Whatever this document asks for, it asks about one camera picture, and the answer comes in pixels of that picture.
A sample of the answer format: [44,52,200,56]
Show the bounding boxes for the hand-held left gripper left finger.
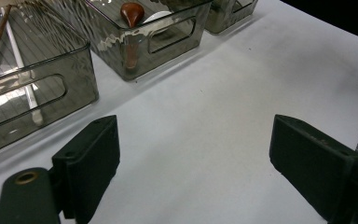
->
[51,114,121,224]

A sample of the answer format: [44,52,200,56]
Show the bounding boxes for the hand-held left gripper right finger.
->
[268,114,358,222]

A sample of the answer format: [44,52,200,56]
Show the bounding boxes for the smoky transparent plastic bin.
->
[0,3,100,159]
[204,0,259,35]
[40,0,213,82]

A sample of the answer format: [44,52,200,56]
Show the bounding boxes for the white chopstick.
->
[0,7,45,127]

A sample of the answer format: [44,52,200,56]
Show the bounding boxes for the brown wooden spoon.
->
[119,2,145,70]

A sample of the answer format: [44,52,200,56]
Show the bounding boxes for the white ceramic spoon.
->
[143,10,181,35]

